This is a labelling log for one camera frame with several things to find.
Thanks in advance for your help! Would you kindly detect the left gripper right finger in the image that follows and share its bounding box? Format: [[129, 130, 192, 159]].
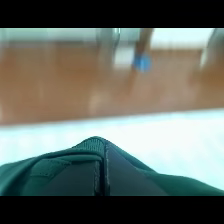
[[104, 142, 168, 197]]

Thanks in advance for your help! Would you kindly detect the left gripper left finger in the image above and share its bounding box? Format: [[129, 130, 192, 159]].
[[39, 159, 103, 197]]

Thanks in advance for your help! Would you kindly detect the dark green shirt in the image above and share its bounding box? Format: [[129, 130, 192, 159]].
[[0, 135, 224, 197]]

